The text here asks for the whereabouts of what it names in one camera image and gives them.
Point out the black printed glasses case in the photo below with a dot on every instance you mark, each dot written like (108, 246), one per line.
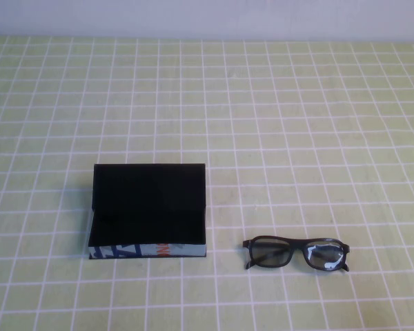
(148, 200)

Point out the black framed glasses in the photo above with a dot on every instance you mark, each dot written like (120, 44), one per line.
(298, 243)

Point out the green checked tablecloth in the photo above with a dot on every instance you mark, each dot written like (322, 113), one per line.
(262, 120)

